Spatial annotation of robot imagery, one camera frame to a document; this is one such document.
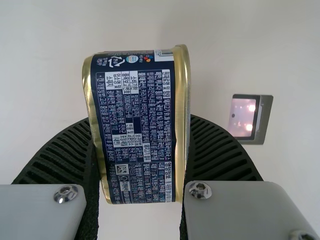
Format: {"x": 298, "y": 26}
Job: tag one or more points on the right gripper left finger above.
{"x": 37, "y": 212}

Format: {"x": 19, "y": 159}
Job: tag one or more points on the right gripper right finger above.
{"x": 237, "y": 212}

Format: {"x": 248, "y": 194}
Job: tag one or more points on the rectangular tin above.
{"x": 135, "y": 125}

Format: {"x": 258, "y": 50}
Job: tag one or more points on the small square scanner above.
{"x": 243, "y": 117}

